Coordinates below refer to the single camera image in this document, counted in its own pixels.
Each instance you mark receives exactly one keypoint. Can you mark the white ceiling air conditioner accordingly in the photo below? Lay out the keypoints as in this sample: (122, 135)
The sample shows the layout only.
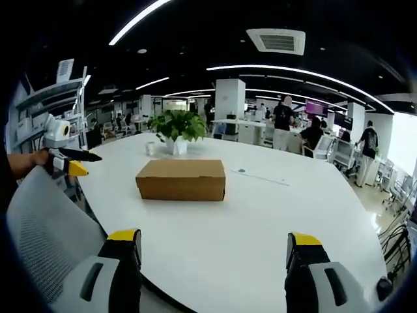
(277, 40)

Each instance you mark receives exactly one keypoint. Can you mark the purple wall screen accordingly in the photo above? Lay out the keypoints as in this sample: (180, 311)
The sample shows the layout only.
(316, 107)

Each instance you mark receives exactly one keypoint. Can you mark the brown cardboard shoe box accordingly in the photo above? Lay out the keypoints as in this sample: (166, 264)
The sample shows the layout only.
(181, 180)

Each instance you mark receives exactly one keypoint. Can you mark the green potted plant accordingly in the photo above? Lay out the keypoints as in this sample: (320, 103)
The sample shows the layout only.
(178, 129)

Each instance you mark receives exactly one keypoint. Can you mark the grey mesh office chair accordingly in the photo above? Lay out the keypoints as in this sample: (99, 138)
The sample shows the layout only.
(49, 234)

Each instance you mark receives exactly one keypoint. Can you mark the white office chair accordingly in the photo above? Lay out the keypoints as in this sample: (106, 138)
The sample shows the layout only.
(344, 154)

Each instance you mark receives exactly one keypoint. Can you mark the white paper cup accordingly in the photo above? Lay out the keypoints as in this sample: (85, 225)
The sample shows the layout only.
(150, 148)

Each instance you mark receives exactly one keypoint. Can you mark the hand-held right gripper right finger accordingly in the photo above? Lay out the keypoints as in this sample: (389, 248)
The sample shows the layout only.
(312, 277)

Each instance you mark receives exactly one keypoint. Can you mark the person's left hand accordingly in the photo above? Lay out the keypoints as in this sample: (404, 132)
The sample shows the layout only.
(41, 157)

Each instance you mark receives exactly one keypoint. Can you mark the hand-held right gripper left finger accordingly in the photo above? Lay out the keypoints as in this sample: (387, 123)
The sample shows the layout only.
(107, 274)

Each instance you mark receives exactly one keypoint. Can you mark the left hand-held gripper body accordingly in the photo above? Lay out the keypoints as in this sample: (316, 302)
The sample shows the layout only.
(56, 137)

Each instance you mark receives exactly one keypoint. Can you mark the white metal shelf rack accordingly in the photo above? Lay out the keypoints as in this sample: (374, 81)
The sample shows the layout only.
(49, 107)

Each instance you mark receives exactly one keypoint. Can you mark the white office desk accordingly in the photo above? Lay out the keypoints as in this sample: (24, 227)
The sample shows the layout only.
(241, 129)

